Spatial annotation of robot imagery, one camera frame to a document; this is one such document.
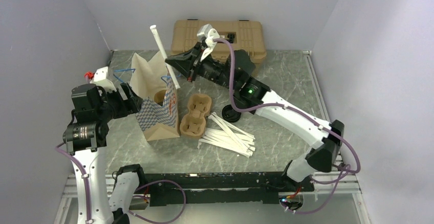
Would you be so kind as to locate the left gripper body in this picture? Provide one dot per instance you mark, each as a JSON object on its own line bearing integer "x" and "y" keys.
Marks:
{"x": 113, "y": 105}

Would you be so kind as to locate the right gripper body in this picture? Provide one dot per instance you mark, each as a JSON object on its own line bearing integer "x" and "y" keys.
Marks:
{"x": 211, "y": 69}

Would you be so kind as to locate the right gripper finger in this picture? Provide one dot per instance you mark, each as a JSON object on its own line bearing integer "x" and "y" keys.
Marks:
{"x": 195, "y": 51}
{"x": 186, "y": 65}

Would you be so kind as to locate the paper bag with blue handles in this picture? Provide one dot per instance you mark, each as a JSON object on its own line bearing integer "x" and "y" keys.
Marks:
{"x": 147, "y": 78}

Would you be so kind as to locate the single white straw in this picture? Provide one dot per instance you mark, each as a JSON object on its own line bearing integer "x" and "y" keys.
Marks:
{"x": 159, "y": 43}

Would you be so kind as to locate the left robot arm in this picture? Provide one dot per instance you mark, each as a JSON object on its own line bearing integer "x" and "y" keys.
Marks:
{"x": 85, "y": 141}

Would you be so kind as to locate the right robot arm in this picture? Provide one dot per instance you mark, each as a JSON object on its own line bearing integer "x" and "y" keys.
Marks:
{"x": 247, "y": 94}

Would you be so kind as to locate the tan plastic toolbox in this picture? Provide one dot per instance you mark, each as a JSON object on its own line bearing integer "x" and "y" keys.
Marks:
{"x": 242, "y": 34}

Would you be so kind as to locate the black cup lid stack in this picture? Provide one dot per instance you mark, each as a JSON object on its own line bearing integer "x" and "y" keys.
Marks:
{"x": 230, "y": 115}

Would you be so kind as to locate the pile of wrapped straws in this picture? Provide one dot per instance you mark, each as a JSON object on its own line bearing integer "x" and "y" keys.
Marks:
{"x": 228, "y": 137}

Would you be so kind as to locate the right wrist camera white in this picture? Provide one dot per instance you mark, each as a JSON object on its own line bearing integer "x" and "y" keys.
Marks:
{"x": 207, "y": 35}

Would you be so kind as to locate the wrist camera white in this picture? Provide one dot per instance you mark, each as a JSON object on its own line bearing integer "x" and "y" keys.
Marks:
{"x": 101, "y": 77}
{"x": 207, "y": 35}

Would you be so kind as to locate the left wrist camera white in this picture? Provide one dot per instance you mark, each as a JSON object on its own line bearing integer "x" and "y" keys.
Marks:
{"x": 101, "y": 77}

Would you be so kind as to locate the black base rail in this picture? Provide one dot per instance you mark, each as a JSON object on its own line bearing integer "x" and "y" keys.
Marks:
{"x": 207, "y": 188}

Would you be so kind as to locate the aluminium side rail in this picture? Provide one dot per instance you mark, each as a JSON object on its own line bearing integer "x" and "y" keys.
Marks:
{"x": 350, "y": 184}

